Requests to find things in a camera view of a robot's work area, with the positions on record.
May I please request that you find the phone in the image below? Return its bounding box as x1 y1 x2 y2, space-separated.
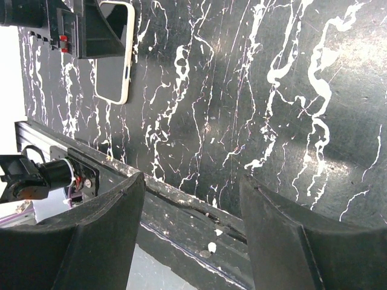
95 1 135 105

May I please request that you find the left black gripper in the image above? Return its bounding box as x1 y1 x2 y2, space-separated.
1 0 125 59

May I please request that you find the black front mounting rail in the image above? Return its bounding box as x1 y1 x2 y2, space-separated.
16 121 255 289

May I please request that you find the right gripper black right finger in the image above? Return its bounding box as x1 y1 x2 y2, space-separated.
239 175 386 289

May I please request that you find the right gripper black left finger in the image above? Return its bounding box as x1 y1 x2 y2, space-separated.
1 172 146 289

